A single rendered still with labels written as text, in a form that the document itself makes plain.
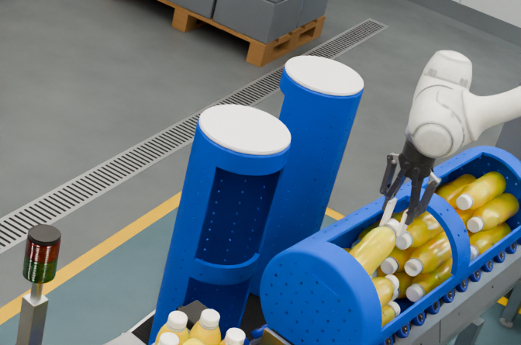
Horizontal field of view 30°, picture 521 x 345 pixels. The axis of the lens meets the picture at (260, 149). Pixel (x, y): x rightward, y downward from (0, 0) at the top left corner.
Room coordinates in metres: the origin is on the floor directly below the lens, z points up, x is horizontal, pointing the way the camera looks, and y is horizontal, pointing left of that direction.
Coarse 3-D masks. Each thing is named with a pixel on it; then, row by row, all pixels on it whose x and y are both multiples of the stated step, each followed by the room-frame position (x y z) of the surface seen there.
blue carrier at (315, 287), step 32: (448, 160) 2.35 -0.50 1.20; (480, 160) 2.45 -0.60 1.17; (512, 160) 2.38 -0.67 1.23; (512, 192) 2.38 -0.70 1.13; (352, 224) 1.86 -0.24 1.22; (448, 224) 1.99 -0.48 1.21; (512, 224) 2.36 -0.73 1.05; (288, 256) 1.73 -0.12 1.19; (320, 256) 1.70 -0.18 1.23; (352, 256) 1.73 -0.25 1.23; (480, 256) 2.07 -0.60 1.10; (288, 288) 1.72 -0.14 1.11; (320, 288) 1.68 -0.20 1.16; (352, 288) 1.65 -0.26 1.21; (448, 288) 1.94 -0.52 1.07; (288, 320) 1.71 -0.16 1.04; (320, 320) 1.67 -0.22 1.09; (352, 320) 1.63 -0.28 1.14
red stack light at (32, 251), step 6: (30, 240) 1.47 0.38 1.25; (60, 240) 1.50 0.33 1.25; (30, 246) 1.47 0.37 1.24; (36, 246) 1.46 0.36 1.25; (42, 246) 1.47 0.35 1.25; (48, 246) 1.47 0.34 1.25; (54, 246) 1.48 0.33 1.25; (30, 252) 1.47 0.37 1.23; (36, 252) 1.46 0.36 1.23; (42, 252) 1.46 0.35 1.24; (48, 252) 1.47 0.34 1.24; (54, 252) 1.48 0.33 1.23; (30, 258) 1.47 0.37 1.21; (36, 258) 1.46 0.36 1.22; (42, 258) 1.46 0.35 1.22; (48, 258) 1.47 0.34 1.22; (54, 258) 1.48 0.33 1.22
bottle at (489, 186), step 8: (488, 176) 2.35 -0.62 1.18; (496, 176) 2.36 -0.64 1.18; (472, 184) 2.29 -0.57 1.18; (480, 184) 2.29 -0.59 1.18; (488, 184) 2.31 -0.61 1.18; (496, 184) 2.33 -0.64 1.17; (504, 184) 2.36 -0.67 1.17; (464, 192) 2.26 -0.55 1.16; (472, 192) 2.25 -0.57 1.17; (480, 192) 2.26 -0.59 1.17; (488, 192) 2.28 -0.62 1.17; (496, 192) 2.32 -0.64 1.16; (472, 200) 2.23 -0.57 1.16; (480, 200) 2.25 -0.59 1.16; (488, 200) 2.28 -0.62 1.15; (472, 208) 2.24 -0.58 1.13
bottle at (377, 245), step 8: (368, 232) 1.87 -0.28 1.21; (376, 232) 1.85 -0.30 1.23; (384, 232) 1.86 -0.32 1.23; (392, 232) 1.87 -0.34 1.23; (368, 240) 1.83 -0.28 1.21; (376, 240) 1.83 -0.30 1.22; (384, 240) 1.84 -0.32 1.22; (392, 240) 1.85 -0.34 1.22; (360, 248) 1.81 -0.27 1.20; (368, 248) 1.81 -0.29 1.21; (376, 248) 1.82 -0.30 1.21; (384, 248) 1.82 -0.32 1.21; (392, 248) 1.84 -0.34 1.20; (360, 256) 1.79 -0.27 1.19; (368, 256) 1.80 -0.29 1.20; (376, 256) 1.80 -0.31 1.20; (384, 256) 1.82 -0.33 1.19; (368, 264) 1.78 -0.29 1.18; (376, 264) 1.80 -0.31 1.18; (368, 272) 1.78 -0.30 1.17
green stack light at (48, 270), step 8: (24, 256) 1.49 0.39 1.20; (24, 264) 1.48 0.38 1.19; (32, 264) 1.47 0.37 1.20; (40, 264) 1.46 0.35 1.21; (48, 264) 1.47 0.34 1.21; (56, 264) 1.49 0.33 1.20; (24, 272) 1.47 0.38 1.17; (32, 272) 1.46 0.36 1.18; (40, 272) 1.47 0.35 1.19; (48, 272) 1.47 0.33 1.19; (32, 280) 1.46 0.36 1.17; (40, 280) 1.47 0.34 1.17; (48, 280) 1.48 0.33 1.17
